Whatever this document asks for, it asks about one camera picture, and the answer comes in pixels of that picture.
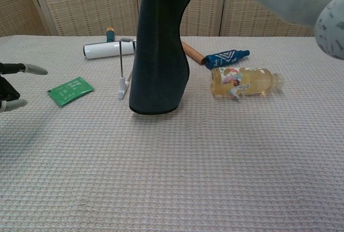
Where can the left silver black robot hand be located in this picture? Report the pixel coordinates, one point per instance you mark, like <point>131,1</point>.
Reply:
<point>8,87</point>

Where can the yellow cloth with black trim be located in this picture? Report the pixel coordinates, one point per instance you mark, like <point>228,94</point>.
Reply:
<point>158,54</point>

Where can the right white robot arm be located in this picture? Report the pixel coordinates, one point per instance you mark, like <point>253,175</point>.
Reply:
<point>290,1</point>

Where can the green packet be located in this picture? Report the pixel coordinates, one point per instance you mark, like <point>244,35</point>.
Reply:
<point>70,91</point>

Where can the brown cardboard tube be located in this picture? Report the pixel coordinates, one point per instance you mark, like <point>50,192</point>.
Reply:
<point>192,52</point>

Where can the blue patterned spray bottle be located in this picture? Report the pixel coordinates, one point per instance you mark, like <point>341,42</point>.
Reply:
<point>223,58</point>

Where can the teal white lint roller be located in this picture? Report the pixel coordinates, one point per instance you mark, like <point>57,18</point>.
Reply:
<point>102,50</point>

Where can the clear tea bottle with label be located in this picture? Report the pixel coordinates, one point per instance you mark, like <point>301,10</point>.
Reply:
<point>252,83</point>

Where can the woven grey tablecloth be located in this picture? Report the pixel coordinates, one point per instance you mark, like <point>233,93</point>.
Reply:
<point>188,162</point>

